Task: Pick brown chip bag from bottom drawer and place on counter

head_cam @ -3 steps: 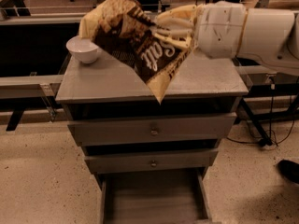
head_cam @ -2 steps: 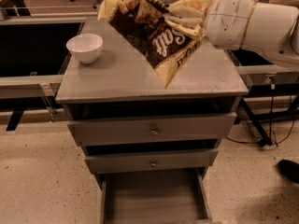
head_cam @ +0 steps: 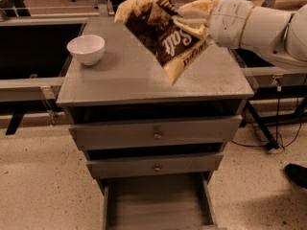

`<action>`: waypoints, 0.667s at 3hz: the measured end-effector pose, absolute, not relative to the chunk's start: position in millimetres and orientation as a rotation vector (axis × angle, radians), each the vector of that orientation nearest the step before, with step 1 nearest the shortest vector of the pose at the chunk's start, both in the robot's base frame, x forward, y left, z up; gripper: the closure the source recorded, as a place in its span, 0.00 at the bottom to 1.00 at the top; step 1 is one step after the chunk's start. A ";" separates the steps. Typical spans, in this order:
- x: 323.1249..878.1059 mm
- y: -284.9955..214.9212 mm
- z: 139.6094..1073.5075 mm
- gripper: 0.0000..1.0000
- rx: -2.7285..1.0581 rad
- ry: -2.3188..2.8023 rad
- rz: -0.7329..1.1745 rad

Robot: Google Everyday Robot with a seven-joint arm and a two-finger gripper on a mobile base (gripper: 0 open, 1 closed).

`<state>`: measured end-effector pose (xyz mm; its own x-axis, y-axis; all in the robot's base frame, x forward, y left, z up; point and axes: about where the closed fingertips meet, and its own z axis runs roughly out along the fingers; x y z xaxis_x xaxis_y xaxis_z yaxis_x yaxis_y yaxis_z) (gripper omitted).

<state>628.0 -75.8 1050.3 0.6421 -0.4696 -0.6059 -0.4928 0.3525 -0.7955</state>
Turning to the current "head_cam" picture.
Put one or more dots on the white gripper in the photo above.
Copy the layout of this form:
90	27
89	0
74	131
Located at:
228	21

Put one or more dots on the grey bottom drawer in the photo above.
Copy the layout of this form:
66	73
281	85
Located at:
161	202

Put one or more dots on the white ceramic bowl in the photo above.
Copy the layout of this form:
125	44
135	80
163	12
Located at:
87	49

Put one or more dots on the grey drawer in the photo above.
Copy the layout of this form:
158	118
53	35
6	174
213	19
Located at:
140	134
161	202
141	166

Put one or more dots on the brass top drawer knob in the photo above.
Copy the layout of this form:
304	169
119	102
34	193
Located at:
157	135

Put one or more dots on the grey wooden drawer cabinet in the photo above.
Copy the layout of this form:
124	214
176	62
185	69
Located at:
128	84

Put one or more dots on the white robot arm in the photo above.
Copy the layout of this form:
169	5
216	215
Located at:
276	36

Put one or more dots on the brass drawer knob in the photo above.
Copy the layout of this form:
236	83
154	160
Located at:
157	135
157	168

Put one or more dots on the brown chip bag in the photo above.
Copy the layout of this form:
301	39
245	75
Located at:
152	23

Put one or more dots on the grey top drawer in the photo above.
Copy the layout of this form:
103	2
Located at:
140	134

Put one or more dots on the black shoe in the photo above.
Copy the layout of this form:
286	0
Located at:
297	174

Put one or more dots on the black table leg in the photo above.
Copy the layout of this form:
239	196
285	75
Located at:
14	123
272	143

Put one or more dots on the black table leg right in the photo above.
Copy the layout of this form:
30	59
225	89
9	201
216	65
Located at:
272	143

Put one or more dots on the black table leg left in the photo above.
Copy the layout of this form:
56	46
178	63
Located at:
14	123

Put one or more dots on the grey middle drawer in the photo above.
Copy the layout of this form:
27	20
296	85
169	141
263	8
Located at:
141	166

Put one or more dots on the brass middle drawer knob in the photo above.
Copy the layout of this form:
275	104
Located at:
157	168

